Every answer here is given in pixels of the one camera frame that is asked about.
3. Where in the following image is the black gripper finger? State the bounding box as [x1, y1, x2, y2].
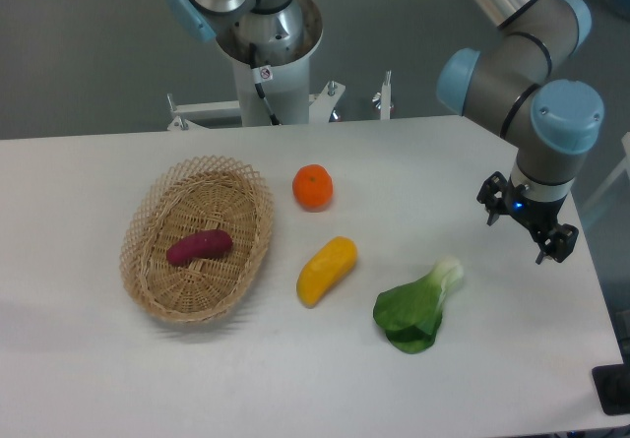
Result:
[535, 223, 579, 264]
[476, 171, 508, 225]

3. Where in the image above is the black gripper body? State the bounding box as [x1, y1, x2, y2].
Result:
[502, 182, 564, 237]

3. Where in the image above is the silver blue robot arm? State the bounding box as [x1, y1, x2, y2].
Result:
[165, 0, 604, 262]

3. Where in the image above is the purple sweet potato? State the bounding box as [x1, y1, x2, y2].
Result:
[166, 229, 233, 266]

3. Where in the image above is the woven wicker oval basket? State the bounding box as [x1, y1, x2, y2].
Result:
[120, 156, 274, 323]

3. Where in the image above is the green bok choy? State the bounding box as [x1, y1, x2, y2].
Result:
[372, 256, 464, 354]

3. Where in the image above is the black device at table edge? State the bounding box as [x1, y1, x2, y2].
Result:
[592, 364, 629, 416]

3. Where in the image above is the yellow mango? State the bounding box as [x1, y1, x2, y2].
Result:
[296, 236, 358, 308]

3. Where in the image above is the orange tangerine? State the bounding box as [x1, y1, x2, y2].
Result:
[292, 164, 334, 211]

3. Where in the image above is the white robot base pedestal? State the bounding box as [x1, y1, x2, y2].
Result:
[217, 0, 323, 127]

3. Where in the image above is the black cable on pedestal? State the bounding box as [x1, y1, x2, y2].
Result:
[248, 43, 283, 127]

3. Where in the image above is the white metal frame bracket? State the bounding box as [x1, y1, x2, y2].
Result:
[165, 70, 398, 131]

